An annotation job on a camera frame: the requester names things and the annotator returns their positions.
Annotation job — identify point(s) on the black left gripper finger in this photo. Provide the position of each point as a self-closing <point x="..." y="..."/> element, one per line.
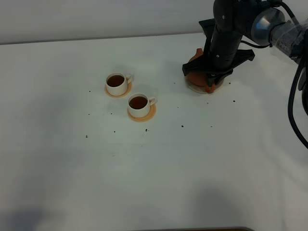
<point x="198" y="65"/>

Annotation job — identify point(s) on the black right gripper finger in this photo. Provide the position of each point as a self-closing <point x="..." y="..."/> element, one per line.
<point x="241" y="56"/>

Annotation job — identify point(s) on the brown clay teapot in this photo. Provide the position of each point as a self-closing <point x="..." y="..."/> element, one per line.
<point x="200" y="79"/>

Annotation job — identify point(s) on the white teacup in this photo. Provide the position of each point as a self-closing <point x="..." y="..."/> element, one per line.
<point x="139" y="104"/>
<point x="117" y="83"/>

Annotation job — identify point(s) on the near orange coaster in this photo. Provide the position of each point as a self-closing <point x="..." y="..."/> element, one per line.
<point x="146" y="118"/>

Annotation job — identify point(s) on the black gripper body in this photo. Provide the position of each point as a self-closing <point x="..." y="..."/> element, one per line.
<point x="232" y="20"/>

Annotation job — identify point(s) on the beige teapot coaster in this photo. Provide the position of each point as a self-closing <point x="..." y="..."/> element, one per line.
<point x="202" y="89"/>

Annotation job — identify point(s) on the far white teacup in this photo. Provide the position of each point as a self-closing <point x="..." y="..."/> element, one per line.
<point x="117" y="83"/>

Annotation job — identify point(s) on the near white teacup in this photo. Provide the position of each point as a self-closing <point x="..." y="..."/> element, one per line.
<point x="139" y="104"/>

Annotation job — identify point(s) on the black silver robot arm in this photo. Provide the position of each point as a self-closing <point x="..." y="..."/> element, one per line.
<point x="265" y="22"/>

